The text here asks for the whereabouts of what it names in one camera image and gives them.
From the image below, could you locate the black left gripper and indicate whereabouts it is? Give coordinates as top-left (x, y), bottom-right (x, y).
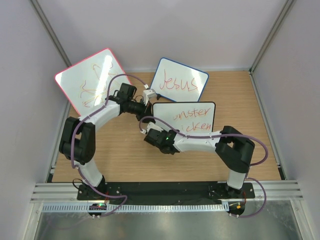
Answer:
top-left (126, 98), bottom-right (155, 124)

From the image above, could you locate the black framed whiteboard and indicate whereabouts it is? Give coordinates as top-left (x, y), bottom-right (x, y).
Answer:
top-left (152, 101), bottom-right (216, 135)

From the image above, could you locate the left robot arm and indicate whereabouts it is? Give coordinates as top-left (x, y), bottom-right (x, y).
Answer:
top-left (59, 83), bottom-right (157, 200)

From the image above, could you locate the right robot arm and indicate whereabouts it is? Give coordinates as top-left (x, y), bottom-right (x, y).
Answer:
top-left (141, 122), bottom-right (255, 199)

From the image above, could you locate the blue framed whiteboard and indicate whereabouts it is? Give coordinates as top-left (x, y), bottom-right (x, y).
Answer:
top-left (150, 57), bottom-right (209, 102)

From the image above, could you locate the pink framed whiteboard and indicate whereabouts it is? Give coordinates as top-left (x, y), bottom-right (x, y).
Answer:
top-left (54, 48), bottom-right (131, 116)

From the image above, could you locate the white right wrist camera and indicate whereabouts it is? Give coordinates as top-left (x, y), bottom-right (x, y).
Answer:
top-left (141, 122), bottom-right (164, 135)

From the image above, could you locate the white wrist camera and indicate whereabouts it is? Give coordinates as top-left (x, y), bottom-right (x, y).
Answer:
top-left (142, 89), bottom-right (157, 106)
top-left (141, 122), bottom-right (164, 135)

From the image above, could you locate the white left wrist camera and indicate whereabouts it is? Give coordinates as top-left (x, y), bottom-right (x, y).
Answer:
top-left (142, 89), bottom-right (157, 106)

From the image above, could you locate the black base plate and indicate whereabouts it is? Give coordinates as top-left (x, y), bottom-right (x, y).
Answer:
top-left (76, 181), bottom-right (256, 201)

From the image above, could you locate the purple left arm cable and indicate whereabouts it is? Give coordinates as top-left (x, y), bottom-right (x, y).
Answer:
top-left (71, 73), bottom-right (151, 216)

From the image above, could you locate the slotted cable duct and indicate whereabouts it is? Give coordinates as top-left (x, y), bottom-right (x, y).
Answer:
top-left (42, 202), bottom-right (229, 214)

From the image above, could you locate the aluminium frame rail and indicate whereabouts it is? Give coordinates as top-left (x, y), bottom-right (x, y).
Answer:
top-left (30, 181), bottom-right (81, 204)

